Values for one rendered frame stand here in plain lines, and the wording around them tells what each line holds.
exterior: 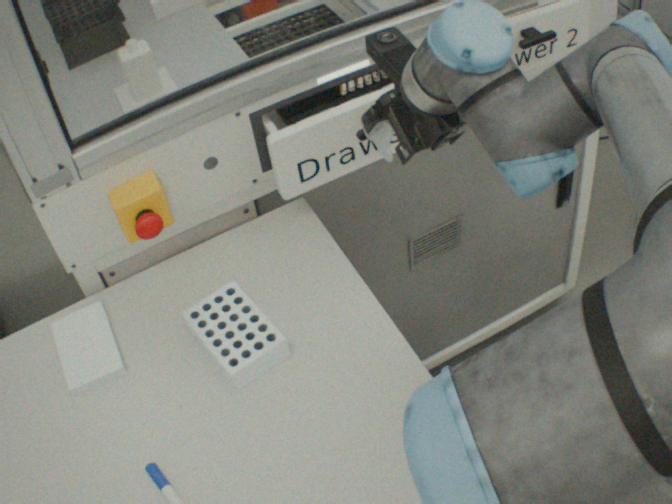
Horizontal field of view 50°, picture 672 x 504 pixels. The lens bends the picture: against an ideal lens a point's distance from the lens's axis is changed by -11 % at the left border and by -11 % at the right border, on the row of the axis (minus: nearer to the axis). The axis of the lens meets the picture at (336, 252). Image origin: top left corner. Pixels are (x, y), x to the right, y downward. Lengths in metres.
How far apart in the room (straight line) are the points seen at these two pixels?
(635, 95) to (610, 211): 1.66
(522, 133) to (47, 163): 0.60
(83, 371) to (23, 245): 1.44
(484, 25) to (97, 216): 0.61
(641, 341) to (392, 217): 1.04
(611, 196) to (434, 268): 0.87
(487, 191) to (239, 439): 0.73
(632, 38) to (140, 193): 0.65
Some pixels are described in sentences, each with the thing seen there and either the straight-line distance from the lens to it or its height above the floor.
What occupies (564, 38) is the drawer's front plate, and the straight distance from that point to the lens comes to 1.33.
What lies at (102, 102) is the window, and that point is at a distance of 1.01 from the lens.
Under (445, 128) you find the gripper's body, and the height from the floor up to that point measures 1.04.
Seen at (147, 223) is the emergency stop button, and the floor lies 0.89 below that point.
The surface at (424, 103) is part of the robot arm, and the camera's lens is 0.82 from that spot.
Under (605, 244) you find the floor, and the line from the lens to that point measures 2.15.
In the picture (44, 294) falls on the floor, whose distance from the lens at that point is 2.30.
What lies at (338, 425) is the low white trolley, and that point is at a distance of 0.95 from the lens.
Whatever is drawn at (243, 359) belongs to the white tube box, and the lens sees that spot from 0.98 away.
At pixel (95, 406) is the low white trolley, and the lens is 1.05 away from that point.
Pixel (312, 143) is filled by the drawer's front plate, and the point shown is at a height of 0.90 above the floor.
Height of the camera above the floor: 1.60
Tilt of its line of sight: 49 degrees down
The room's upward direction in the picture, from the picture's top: 10 degrees counter-clockwise
